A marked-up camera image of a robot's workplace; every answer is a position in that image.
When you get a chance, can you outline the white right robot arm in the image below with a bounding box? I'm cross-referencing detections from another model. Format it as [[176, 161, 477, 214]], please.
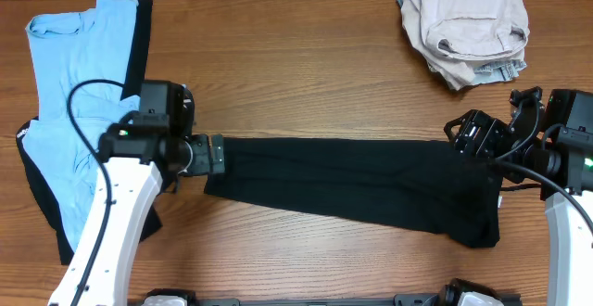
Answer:
[[444, 87, 592, 305]]

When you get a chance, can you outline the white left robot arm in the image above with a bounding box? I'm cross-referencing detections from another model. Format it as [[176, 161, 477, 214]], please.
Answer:
[[49, 111, 225, 305]]

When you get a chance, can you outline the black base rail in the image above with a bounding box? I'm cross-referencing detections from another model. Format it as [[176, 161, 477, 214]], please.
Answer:
[[129, 287, 524, 306]]

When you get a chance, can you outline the black t-shirt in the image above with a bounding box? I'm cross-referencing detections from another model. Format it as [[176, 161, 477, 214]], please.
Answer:
[[204, 138, 502, 249]]

